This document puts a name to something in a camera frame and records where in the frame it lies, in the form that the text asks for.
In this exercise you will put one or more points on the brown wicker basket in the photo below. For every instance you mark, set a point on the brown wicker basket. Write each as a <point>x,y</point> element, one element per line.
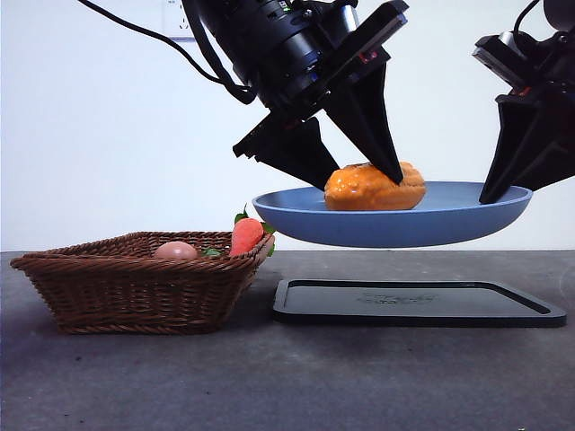
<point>135,296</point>

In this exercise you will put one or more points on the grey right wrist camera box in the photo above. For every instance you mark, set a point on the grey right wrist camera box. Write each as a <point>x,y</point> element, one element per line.
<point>498,54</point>

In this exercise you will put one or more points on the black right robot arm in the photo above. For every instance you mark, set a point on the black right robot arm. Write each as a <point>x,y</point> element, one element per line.
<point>561,13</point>

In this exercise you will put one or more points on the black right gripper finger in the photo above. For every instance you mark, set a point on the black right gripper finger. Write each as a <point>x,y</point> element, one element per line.
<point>521,134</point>
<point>561,157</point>

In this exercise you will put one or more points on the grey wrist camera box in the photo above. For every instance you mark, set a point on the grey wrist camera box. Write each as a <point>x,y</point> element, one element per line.
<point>498,54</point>
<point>386,22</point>

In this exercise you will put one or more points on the green chili pepper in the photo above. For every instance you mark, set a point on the green chili pepper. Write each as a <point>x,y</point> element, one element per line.
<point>211,252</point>

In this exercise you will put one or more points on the blue round plate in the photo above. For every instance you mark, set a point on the blue round plate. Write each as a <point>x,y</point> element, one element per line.
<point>382,229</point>

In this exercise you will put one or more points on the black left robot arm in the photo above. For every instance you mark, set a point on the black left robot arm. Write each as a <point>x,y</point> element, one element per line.
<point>251,45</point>

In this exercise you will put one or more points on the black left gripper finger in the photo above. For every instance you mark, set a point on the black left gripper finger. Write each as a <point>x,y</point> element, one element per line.
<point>305,152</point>
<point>364,116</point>

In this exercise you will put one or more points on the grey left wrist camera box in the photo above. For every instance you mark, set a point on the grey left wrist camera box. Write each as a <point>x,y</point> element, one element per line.
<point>386,22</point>

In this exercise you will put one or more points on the brown egg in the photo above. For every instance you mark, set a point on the brown egg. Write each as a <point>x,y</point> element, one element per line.
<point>175,251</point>

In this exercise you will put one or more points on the white wall socket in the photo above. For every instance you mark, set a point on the white wall socket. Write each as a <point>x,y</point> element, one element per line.
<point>173,18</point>

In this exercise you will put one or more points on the black flat tray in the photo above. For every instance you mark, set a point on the black flat tray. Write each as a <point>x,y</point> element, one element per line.
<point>404,314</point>

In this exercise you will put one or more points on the orange toy carrot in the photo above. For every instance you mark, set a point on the orange toy carrot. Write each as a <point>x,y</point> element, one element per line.
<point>245,235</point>

